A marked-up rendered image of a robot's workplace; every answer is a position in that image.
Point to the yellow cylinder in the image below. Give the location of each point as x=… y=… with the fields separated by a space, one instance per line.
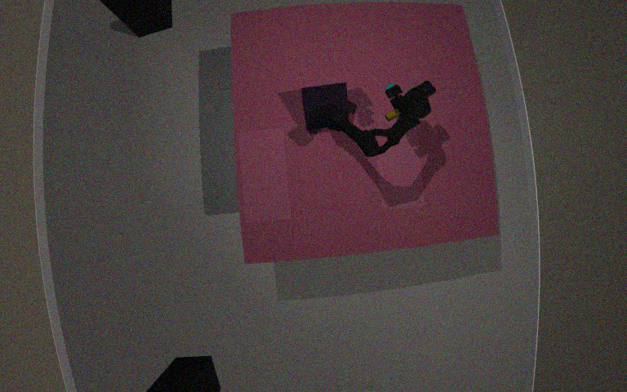
x=392 y=115

